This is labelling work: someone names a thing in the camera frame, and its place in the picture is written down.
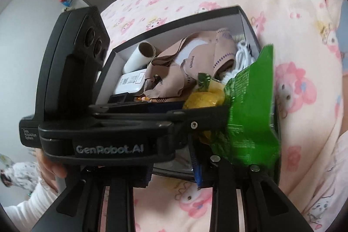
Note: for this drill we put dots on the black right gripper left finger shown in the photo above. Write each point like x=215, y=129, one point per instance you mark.
x=97, y=197

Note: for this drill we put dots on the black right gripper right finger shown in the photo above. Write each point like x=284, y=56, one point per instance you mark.
x=243, y=198

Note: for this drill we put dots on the green corn snack bag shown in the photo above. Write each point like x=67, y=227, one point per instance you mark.
x=248, y=136

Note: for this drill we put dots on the person's left hand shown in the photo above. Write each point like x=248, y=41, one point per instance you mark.
x=50, y=171

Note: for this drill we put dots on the white rectangular device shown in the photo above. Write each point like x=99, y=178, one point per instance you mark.
x=131, y=83

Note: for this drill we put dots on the black storage box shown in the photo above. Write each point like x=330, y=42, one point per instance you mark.
x=247, y=52

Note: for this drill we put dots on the white paper roll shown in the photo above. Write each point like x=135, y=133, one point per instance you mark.
x=142, y=55

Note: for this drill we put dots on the beige stitched fabric pouch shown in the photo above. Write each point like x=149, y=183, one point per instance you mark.
x=176, y=69

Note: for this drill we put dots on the colourful toy on shelf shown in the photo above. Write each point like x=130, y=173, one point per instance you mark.
x=67, y=5

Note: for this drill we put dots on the pink cartoon print blanket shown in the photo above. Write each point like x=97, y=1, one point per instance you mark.
x=308, y=42

